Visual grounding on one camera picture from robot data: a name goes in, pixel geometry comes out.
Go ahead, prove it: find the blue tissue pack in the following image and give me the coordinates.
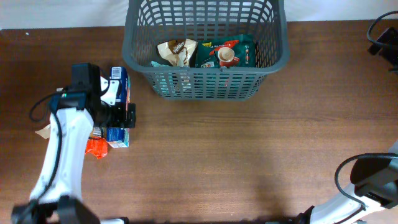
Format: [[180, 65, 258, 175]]
[[104, 67, 130, 149]]

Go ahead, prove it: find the mint green snack wrapper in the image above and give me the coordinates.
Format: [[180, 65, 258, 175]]
[[151, 61, 172, 92]]

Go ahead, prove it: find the beige brown snack bag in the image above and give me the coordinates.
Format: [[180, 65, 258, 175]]
[[157, 39, 198, 67], [35, 124, 51, 139]]

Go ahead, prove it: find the green Nescafe coffee bag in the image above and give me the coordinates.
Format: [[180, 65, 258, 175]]
[[195, 34, 256, 68]]

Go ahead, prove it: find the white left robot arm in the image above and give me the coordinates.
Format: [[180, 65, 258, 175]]
[[11, 63, 136, 223]]

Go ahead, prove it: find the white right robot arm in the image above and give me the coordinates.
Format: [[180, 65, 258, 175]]
[[290, 143, 397, 224]]

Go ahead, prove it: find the grey plastic lattice basket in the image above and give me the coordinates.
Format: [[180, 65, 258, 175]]
[[123, 0, 289, 100]]

